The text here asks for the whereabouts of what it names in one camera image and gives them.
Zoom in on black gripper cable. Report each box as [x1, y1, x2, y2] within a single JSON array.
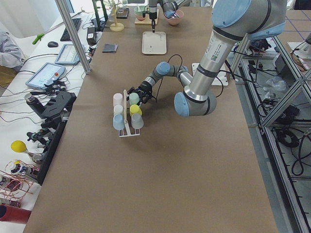
[[152, 54, 230, 104]]

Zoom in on blue teach pendant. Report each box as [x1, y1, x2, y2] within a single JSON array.
[[54, 44, 80, 66], [25, 63, 66, 89]]

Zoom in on stacked mint green bowls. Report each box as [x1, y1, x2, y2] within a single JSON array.
[[134, 5, 145, 21]]

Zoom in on light blue plastic cup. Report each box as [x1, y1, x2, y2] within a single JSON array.
[[113, 114, 125, 131]]

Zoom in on wooden cutting board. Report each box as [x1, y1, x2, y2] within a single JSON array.
[[135, 10, 159, 25]]

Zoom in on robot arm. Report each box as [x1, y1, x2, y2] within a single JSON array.
[[142, 0, 190, 33], [127, 0, 287, 117]]

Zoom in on white wire cup rack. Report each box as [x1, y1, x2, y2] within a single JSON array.
[[118, 89, 140, 137]]

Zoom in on blue teach pendant near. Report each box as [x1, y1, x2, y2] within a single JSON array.
[[25, 63, 66, 89]]

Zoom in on black computer mouse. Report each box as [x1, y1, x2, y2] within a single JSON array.
[[47, 41, 59, 48]]

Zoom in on black keyboard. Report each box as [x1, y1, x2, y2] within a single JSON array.
[[60, 17, 83, 42]]

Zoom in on folded grey cloth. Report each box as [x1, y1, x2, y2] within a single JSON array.
[[102, 43, 119, 53]]

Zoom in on copper wire bottle rack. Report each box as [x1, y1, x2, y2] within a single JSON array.
[[0, 160, 41, 210]]

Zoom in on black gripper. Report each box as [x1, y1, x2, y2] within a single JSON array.
[[143, 5, 157, 33], [127, 82, 153, 107]]

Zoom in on pink plastic cup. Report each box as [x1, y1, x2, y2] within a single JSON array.
[[113, 93, 124, 107]]

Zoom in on black water bottle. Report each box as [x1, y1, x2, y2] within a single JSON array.
[[24, 93, 45, 119]]

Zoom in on mint green plastic cup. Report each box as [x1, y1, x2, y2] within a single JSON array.
[[129, 93, 140, 106]]

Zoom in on black metal stand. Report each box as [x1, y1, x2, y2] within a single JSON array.
[[27, 91, 76, 145]]

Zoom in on cream rabbit serving tray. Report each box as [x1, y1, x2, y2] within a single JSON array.
[[141, 32, 167, 55]]

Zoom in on pink bowl with ice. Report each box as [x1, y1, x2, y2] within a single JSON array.
[[166, 10, 184, 26]]

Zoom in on wooden mug tree stand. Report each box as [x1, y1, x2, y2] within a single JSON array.
[[108, 0, 124, 32]]

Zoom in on yellow lemon toy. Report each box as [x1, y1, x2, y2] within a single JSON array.
[[11, 140, 27, 153]]

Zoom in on grey plastic cup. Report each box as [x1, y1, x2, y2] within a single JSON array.
[[131, 113, 144, 130]]

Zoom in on aluminium frame post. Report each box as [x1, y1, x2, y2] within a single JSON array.
[[55, 0, 91, 74]]

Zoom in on cream white plastic cup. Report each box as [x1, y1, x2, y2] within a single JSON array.
[[113, 105, 124, 116]]

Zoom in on yellow plastic cup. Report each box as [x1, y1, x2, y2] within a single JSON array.
[[129, 104, 142, 116]]

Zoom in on blue teach pendant far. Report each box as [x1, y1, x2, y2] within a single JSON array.
[[54, 44, 80, 66]]

